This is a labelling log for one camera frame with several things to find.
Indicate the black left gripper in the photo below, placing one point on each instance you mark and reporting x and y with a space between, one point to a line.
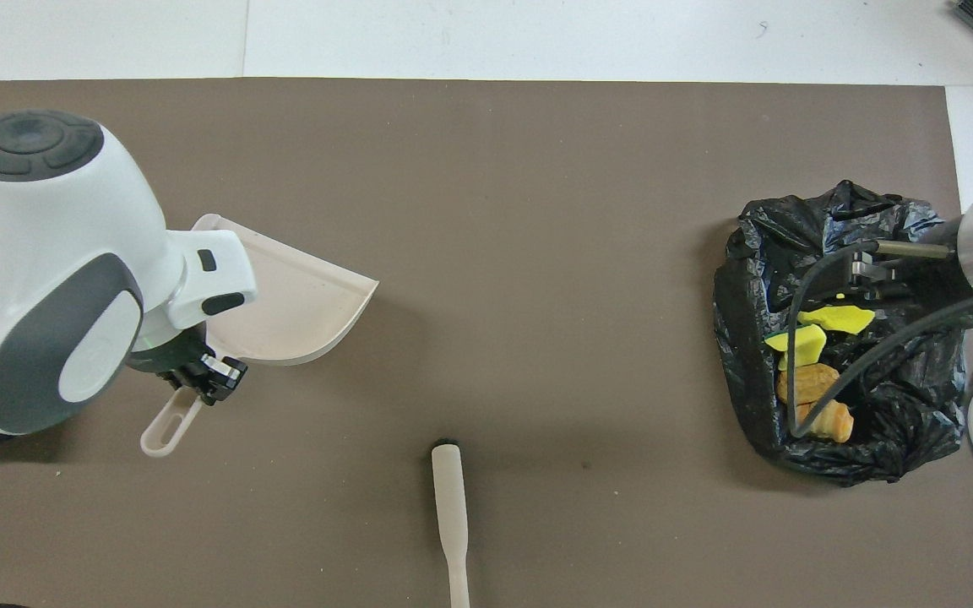
178 359

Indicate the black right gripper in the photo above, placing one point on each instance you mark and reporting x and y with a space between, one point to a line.
926 274

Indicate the yellow sponge piece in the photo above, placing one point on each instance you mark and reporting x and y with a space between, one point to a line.
841 318
801 344

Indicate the beige plastic dustpan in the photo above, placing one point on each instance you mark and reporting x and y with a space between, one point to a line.
301 312

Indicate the brown bread roll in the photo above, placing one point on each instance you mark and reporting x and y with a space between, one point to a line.
807 382

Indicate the orange striped croissant piece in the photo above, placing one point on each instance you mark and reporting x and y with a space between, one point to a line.
833 420

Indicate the beige brush with black bristles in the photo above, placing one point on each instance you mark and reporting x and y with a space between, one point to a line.
450 507

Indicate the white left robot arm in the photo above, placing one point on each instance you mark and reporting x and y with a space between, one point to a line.
47 270

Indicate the black trash bag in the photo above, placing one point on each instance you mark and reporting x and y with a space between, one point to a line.
900 405

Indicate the brown table mat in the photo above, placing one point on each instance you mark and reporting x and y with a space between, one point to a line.
537 169

